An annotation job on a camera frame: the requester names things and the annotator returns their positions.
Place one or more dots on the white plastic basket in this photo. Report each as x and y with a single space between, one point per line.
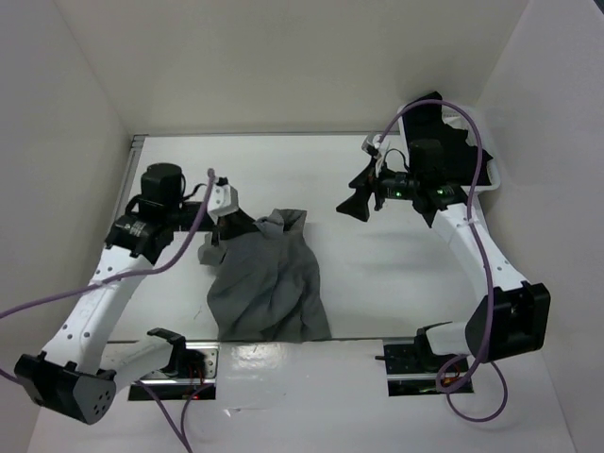
462 118

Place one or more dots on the grey pleated skirt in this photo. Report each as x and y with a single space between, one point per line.
267 284

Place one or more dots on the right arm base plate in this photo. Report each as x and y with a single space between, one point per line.
406 373

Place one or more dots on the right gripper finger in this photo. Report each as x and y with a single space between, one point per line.
356 205
365 176

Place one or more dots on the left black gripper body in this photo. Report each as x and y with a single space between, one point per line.
219 231

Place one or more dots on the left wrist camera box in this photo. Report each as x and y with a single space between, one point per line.
224 200

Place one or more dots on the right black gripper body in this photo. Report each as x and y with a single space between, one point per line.
395 185

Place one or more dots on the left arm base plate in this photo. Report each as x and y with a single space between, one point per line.
196 378

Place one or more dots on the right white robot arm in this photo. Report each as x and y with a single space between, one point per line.
511 314

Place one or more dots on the black skirt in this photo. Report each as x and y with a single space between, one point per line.
458 157

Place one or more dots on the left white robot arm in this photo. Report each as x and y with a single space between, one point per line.
73 375

